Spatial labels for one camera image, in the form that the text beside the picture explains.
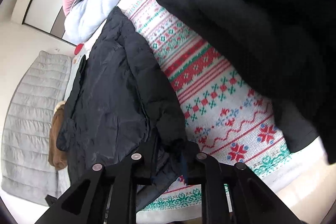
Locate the black quilted jacket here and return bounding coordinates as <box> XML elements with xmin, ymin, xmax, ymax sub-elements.
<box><xmin>56</xmin><ymin>7</ymin><xmax>187</xmax><ymax>210</ymax></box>

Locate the white bed sheet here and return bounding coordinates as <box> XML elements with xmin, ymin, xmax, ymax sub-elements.
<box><xmin>63</xmin><ymin>0</ymin><xmax>336</xmax><ymax>224</ymax></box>

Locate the brown fleece garment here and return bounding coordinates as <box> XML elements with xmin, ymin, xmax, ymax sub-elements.
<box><xmin>48</xmin><ymin>101</ymin><xmax>68</xmax><ymax>171</ymax></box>

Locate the patterned knit blanket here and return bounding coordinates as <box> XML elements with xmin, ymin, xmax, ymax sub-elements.
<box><xmin>123</xmin><ymin>0</ymin><xmax>293</xmax><ymax>213</ymax></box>

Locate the red small object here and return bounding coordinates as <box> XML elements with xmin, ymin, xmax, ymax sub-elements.
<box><xmin>74</xmin><ymin>43</ymin><xmax>84</xmax><ymax>55</ymax></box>

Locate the black fleece garment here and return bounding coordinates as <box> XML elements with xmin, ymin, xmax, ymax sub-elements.
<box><xmin>157</xmin><ymin>0</ymin><xmax>335</xmax><ymax>164</ymax></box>

